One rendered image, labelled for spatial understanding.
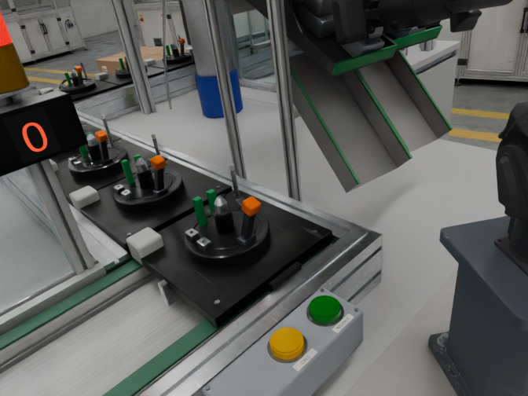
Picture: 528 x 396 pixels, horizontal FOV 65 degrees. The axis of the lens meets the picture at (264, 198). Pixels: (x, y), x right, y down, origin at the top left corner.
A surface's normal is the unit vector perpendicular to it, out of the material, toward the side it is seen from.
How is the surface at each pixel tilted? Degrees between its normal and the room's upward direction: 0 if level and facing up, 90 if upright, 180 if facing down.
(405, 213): 0
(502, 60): 90
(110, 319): 0
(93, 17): 90
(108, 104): 90
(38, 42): 90
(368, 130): 45
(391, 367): 0
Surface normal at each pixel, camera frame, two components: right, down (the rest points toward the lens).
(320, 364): 0.68, 0.29
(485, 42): -0.60, 0.48
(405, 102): 0.29, -0.34
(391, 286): -0.13, -0.85
